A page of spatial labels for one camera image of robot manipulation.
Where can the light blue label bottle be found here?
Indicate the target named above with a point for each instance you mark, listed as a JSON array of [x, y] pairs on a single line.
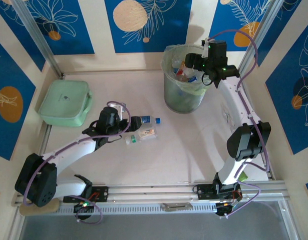
[[147, 119]]

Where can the small clear bottle green label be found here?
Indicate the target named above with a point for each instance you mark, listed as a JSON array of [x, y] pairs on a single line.
[[133, 140]]

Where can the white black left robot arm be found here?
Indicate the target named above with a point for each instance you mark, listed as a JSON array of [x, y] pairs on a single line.
[[68, 155]]

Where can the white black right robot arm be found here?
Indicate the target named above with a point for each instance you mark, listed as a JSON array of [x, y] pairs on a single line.
[[234, 97]]

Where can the green plastic bin liner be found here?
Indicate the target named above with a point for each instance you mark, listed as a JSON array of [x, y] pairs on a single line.
[[191, 90]]

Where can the grey mesh waste bin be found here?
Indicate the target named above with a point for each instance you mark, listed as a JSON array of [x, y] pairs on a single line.
[[183, 102]]

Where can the clear bottle orange label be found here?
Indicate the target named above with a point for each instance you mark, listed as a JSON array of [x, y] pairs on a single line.
[[148, 133]]

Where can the mint green zip case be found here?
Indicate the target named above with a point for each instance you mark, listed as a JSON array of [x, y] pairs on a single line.
[[64, 101]]

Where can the metal latch plate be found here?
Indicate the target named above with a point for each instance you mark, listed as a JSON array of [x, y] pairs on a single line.
[[176, 207]]

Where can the black controller board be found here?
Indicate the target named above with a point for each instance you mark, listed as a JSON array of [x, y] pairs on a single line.
[[81, 208], [222, 208]]

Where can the light green bottle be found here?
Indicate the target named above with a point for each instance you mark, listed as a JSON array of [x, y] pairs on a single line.
[[244, 176]]

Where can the beige wooden block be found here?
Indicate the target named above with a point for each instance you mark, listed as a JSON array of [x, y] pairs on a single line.
[[31, 211]]

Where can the aluminium frame post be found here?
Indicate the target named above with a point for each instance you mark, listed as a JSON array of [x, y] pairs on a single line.
[[38, 35], [267, 15]]

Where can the aluminium frame rail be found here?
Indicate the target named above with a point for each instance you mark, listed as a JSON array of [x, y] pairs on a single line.
[[156, 191]]

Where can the aluminium side rail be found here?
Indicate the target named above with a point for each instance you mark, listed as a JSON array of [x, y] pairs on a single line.
[[44, 140]]

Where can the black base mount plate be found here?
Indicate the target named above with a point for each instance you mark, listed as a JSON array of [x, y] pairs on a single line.
[[101, 193], [203, 191]]

